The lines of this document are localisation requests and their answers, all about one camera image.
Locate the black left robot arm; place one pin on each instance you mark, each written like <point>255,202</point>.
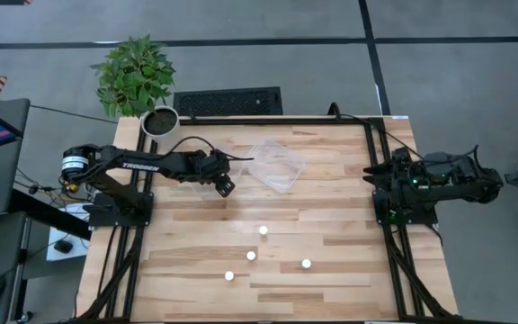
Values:
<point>142,164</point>

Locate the clear plastic bin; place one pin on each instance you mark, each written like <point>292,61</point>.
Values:
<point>241,173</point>
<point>277,166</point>

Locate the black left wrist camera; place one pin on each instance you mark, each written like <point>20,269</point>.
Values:
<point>225,185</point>

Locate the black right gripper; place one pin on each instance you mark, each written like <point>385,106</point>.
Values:
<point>398,173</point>

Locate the small white ball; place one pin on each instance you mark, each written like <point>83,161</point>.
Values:
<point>306,263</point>

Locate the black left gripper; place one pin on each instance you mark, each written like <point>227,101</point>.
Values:
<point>209,164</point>

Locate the pink pill bottle white cap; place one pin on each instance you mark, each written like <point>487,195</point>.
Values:
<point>251,255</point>

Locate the orange pill bottle white cap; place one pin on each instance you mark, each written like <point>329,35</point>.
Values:
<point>229,275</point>

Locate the yellow pill bottle white cap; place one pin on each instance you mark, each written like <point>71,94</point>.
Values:
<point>263,230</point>

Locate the black aluminium frame rail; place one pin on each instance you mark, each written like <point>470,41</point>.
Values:
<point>128,270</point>
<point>263,121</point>
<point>370,139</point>

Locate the small black computer mouse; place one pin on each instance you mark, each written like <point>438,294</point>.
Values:
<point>63,246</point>

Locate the green potted plant white pot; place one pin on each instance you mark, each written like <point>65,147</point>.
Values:
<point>133,76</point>

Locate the white board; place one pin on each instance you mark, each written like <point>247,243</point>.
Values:
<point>74,254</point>

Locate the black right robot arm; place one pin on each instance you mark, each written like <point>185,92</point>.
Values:
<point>443,180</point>

